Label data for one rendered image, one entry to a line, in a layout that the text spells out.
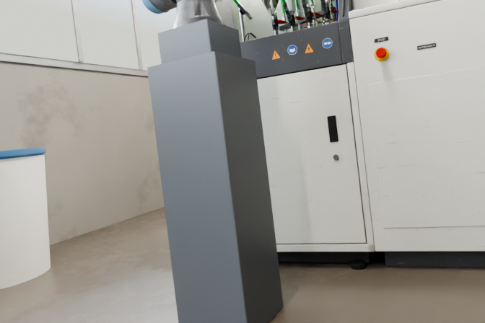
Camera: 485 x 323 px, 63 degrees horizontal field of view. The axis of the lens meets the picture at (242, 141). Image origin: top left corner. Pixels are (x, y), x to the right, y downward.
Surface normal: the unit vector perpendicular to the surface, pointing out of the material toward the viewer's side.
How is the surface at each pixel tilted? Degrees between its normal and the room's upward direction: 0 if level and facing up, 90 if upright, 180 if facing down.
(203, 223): 90
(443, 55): 90
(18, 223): 94
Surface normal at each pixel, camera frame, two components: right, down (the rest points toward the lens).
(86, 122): 0.87, -0.10
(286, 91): -0.36, 0.06
